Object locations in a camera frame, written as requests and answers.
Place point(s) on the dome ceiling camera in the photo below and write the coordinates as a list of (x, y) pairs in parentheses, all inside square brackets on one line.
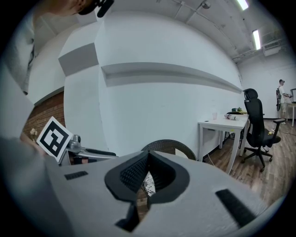
[(206, 4)]

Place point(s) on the black office chair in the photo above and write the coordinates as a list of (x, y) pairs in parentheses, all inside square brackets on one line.
[(255, 125)]

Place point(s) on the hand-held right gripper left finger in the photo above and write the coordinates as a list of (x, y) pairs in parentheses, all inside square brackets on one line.
[(129, 176)]

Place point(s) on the speckled black and white cushion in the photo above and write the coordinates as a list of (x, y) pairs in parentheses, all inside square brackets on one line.
[(149, 185)]

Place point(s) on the white board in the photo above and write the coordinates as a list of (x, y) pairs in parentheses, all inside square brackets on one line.
[(180, 153)]

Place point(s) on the wooden desk with white legs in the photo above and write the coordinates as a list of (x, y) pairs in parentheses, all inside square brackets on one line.
[(291, 106)]

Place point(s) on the white crumpled item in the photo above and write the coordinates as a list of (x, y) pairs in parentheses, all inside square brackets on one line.
[(232, 117)]

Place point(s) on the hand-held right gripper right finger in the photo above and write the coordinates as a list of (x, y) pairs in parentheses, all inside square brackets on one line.
[(171, 180)]

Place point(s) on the dark wicker chair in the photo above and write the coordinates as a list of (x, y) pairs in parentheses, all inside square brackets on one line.
[(168, 146)]

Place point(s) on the dark monitor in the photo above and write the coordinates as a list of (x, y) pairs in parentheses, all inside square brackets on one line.
[(293, 95)]

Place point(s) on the white table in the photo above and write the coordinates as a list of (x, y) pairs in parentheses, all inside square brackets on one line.
[(229, 125)]

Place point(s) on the pale dried flowers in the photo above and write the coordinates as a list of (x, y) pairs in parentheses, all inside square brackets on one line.
[(33, 134)]

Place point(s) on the white air conditioner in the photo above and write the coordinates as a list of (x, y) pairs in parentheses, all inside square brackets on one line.
[(272, 49)]

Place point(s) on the black head-mounted camera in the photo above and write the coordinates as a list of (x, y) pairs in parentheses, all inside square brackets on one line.
[(102, 7)]

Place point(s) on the person's head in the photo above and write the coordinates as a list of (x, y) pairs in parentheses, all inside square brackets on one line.
[(69, 7)]

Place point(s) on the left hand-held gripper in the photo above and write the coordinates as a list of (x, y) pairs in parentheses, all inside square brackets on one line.
[(54, 139)]

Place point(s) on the person's left forearm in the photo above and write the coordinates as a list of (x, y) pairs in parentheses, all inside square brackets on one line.
[(30, 144)]

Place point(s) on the green and yellow items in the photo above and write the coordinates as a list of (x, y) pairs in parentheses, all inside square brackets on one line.
[(238, 109)]

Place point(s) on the long ceiling light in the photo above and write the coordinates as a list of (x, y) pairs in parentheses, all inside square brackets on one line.
[(256, 39), (242, 4)]

